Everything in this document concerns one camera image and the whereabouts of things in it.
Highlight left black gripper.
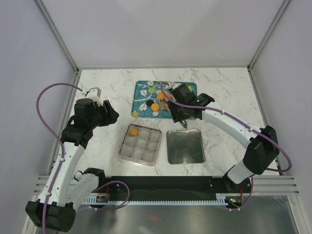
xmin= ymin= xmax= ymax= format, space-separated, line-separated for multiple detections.
xmin=88 ymin=100 xmax=119 ymax=129

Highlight steel kitchen tongs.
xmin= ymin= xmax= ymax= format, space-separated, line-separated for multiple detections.
xmin=179 ymin=120 xmax=188 ymax=129

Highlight orange round cookie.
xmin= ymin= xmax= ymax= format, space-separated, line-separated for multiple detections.
xmin=151 ymin=103 xmax=160 ymax=112

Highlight orange cookie small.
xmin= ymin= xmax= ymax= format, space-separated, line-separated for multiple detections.
xmin=130 ymin=128 xmax=138 ymax=136

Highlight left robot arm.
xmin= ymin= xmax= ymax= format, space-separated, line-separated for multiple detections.
xmin=25 ymin=98 xmax=119 ymax=233

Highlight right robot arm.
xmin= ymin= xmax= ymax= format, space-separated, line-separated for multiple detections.
xmin=165 ymin=84 xmax=280 ymax=193

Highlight black round cookie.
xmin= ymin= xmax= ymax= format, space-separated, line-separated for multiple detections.
xmin=146 ymin=99 xmax=155 ymax=107

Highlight teal floral tray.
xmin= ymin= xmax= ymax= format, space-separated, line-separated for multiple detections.
xmin=131 ymin=80 xmax=198 ymax=120

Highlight silver tin lid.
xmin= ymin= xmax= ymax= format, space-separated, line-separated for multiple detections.
xmin=166 ymin=129 xmax=205 ymax=165

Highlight light green cookie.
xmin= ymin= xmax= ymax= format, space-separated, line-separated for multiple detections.
xmin=148 ymin=88 xmax=156 ymax=94

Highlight cookie tin with liners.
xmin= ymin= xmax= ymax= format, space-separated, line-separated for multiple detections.
xmin=118 ymin=124 xmax=162 ymax=166

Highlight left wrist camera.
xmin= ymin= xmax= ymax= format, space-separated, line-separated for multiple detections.
xmin=85 ymin=87 xmax=103 ymax=106

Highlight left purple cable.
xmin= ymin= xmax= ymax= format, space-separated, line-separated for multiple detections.
xmin=36 ymin=82 xmax=130 ymax=234

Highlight purple cable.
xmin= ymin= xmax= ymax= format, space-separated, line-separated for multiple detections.
xmin=161 ymin=82 xmax=292 ymax=212
xmin=36 ymin=82 xmax=130 ymax=234

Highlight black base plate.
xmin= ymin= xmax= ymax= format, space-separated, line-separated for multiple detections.
xmin=78 ymin=175 xmax=253 ymax=202

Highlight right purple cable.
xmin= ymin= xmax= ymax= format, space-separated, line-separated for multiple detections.
xmin=161 ymin=82 xmax=292 ymax=212

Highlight white cable duct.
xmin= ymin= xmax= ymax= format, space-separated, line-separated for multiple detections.
xmin=82 ymin=194 xmax=228 ymax=206

